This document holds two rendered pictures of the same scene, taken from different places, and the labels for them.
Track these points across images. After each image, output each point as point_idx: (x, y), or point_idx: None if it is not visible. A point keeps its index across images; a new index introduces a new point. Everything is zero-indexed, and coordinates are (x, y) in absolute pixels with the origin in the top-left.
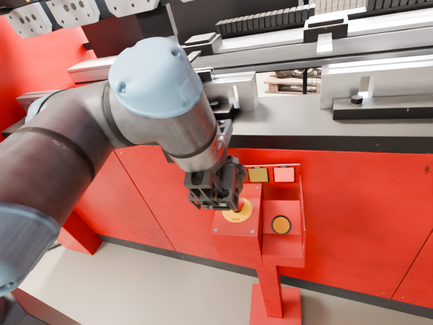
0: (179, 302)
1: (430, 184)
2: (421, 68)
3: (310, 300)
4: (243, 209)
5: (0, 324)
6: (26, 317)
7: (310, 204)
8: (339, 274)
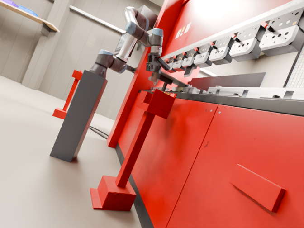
0: (102, 168)
1: (204, 119)
2: (231, 87)
3: (131, 216)
4: None
5: (101, 76)
6: (104, 78)
7: (173, 128)
8: (156, 196)
